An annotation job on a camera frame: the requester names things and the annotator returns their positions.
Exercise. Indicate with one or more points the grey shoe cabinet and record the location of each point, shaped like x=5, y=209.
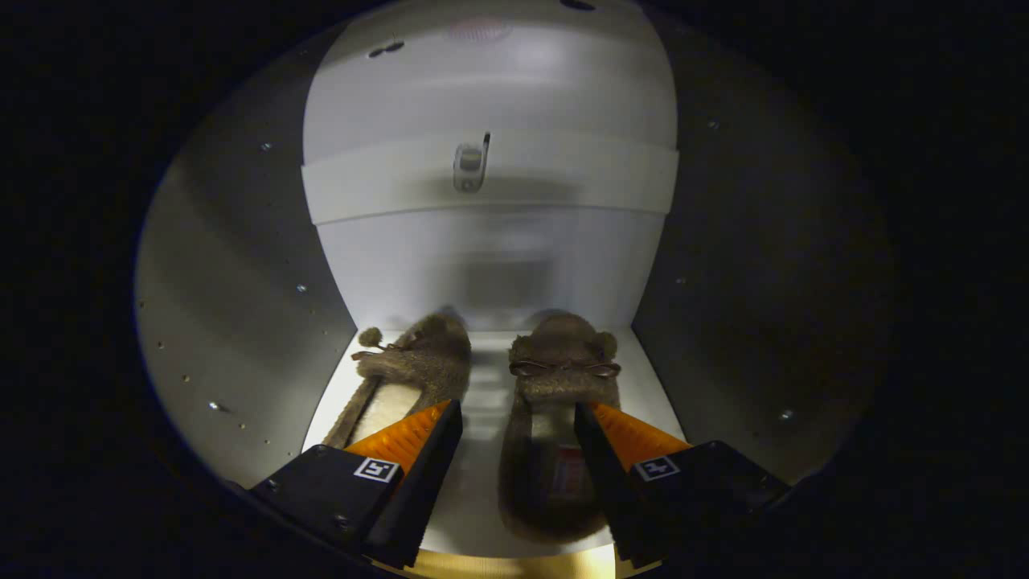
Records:
x=482, y=257

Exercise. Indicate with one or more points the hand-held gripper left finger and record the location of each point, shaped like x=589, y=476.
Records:
x=426, y=490

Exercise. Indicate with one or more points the brown fuzzy shoe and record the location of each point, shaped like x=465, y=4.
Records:
x=426, y=362
x=555, y=378

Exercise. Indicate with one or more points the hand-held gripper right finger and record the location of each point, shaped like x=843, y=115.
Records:
x=603, y=482

